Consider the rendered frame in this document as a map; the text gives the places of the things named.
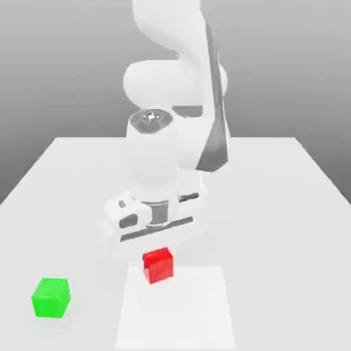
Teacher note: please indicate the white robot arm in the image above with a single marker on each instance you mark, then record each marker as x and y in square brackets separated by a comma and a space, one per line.
[153, 153]

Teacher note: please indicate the small red cube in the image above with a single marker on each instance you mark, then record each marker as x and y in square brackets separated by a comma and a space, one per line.
[159, 264]

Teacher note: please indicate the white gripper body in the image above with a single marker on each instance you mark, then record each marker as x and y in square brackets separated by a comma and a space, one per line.
[159, 233]

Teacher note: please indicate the small green cube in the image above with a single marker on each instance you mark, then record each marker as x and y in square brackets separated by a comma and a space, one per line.
[50, 299]

